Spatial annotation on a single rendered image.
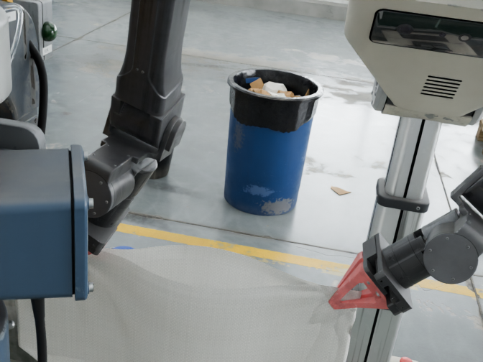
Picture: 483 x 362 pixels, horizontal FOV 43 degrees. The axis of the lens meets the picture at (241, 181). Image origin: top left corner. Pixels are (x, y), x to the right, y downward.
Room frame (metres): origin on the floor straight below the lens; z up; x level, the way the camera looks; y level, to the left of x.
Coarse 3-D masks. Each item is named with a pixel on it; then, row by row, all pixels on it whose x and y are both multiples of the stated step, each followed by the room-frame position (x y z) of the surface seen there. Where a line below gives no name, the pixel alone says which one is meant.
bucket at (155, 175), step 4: (172, 152) 3.14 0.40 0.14; (168, 156) 3.09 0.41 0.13; (164, 160) 3.07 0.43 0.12; (168, 160) 3.10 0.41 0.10; (160, 164) 3.05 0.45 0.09; (164, 164) 3.07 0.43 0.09; (168, 164) 3.11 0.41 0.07; (160, 168) 3.06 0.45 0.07; (164, 168) 3.08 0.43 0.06; (168, 168) 3.12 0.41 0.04; (156, 172) 3.05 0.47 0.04; (160, 172) 3.07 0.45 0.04; (164, 172) 3.09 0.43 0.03; (152, 176) 3.05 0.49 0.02; (156, 176) 3.05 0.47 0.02; (160, 176) 3.07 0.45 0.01; (164, 176) 3.09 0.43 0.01
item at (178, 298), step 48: (96, 288) 0.70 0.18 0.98; (144, 288) 0.67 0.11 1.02; (192, 288) 0.64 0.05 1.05; (240, 288) 0.73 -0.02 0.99; (288, 288) 0.67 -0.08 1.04; (336, 288) 0.68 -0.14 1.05; (48, 336) 0.71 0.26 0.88; (96, 336) 0.70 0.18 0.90; (144, 336) 0.66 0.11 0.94; (192, 336) 0.64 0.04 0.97; (240, 336) 0.65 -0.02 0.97; (288, 336) 0.67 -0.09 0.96; (336, 336) 0.68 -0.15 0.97
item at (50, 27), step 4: (44, 24) 0.90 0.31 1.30; (48, 24) 0.90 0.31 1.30; (52, 24) 0.90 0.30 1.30; (44, 28) 0.89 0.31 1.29; (48, 28) 0.89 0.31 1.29; (52, 28) 0.90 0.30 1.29; (56, 28) 0.91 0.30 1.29; (44, 32) 0.89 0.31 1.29; (48, 32) 0.89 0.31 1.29; (52, 32) 0.90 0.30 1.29; (56, 32) 0.90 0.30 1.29; (44, 36) 0.89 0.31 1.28; (48, 36) 0.89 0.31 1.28; (52, 36) 0.90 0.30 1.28; (56, 36) 0.91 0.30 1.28; (48, 40) 0.90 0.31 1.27; (52, 40) 0.90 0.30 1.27
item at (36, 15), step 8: (0, 0) 0.89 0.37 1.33; (16, 0) 0.89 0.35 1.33; (24, 0) 0.89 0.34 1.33; (32, 0) 0.89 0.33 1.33; (40, 0) 0.90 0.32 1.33; (48, 0) 0.92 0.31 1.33; (24, 8) 0.89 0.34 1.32; (32, 8) 0.88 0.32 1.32; (40, 8) 0.89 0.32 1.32; (48, 8) 0.91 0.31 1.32; (32, 16) 0.88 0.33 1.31; (40, 16) 0.89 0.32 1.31; (48, 16) 0.91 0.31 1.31; (40, 24) 0.89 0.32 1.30; (40, 32) 0.89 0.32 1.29; (40, 40) 0.89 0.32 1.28; (40, 48) 0.89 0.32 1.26; (48, 56) 0.91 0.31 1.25
